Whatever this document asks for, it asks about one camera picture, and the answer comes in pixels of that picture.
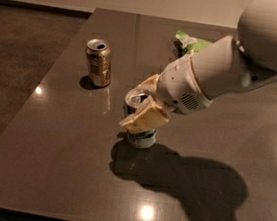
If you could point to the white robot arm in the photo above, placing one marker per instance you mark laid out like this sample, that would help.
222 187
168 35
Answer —
241 63

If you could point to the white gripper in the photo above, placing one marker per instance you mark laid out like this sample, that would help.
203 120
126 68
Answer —
179 84

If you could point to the white green 7up can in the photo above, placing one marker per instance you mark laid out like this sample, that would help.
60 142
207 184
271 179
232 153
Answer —
138 138

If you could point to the green chip bag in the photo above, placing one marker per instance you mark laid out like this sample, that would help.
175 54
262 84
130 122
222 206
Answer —
187 43

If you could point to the gold brown soda can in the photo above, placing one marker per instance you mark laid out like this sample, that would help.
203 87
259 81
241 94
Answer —
98 55

